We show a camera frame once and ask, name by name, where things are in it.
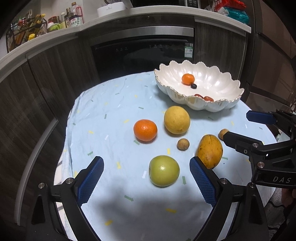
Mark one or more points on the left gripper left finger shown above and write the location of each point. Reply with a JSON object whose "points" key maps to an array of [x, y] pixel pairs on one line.
{"points": [[45, 223]]}

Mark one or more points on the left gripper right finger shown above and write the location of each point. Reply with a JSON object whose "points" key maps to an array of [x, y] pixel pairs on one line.
{"points": [[249, 221]]}

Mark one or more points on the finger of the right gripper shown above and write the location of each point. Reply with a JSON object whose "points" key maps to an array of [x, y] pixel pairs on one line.
{"points": [[248, 146], [281, 119]]}

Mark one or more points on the brown longan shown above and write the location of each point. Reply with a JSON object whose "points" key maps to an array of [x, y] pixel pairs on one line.
{"points": [[183, 144], [222, 133]]}

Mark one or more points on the yellow brown mango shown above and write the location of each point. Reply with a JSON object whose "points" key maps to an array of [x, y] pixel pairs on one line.
{"points": [[210, 151]]}

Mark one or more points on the red grape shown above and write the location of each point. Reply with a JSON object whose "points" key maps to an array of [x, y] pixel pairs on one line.
{"points": [[207, 98], [197, 95]]}

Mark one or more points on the yellow lemon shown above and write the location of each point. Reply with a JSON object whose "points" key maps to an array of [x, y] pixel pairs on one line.
{"points": [[176, 120]]}

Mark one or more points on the blueberry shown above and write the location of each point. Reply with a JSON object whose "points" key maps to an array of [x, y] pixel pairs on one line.
{"points": [[193, 86]]}

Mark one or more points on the green apple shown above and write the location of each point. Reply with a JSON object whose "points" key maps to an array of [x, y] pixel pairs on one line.
{"points": [[163, 171]]}

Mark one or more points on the small orange mandarin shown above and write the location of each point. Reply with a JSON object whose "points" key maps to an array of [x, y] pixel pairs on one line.
{"points": [[188, 79]]}

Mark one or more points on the large orange mandarin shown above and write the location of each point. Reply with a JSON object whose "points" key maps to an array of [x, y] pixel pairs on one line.
{"points": [[145, 130]]}

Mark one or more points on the right hand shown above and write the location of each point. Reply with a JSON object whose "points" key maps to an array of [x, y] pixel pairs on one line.
{"points": [[287, 196]]}

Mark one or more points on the white scalloped bowl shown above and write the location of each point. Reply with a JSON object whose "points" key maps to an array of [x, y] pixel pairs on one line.
{"points": [[210, 81]]}

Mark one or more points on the light blue tablecloth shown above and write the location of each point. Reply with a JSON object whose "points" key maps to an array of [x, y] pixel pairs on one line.
{"points": [[125, 205]]}

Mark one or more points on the red snack bag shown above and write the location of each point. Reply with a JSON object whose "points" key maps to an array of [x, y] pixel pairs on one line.
{"points": [[235, 4]]}

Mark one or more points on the black built-in dishwasher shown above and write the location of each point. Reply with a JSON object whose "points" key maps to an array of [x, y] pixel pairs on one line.
{"points": [[141, 49]]}

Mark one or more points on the green lid jar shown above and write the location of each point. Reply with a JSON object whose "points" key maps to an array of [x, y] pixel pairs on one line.
{"points": [[53, 27]]}

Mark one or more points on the soy sauce bottle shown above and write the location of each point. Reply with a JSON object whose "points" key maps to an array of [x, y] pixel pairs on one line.
{"points": [[76, 15]]}

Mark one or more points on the black wire spice rack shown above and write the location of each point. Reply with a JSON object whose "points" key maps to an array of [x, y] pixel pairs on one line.
{"points": [[25, 30]]}

